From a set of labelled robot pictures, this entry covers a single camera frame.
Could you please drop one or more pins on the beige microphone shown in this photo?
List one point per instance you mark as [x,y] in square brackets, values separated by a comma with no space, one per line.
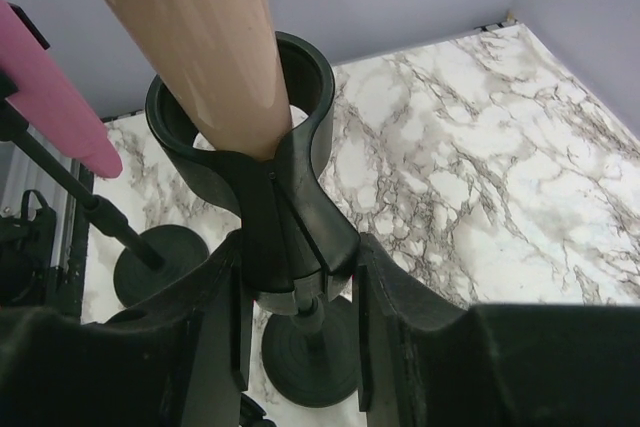
[220,61]

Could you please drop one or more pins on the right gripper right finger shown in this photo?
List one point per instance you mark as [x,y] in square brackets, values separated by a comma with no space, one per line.
[426,362]

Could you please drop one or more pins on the black round-base pink-mic stand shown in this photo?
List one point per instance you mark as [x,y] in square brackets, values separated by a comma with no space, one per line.
[151,260]

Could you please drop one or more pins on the black round-base clip stand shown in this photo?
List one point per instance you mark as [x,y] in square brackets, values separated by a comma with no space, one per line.
[297,250]

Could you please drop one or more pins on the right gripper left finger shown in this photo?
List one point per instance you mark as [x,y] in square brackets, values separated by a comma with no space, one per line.
[175,359]

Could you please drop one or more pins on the pink microphone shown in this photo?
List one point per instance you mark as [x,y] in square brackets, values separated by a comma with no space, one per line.
[50,102]

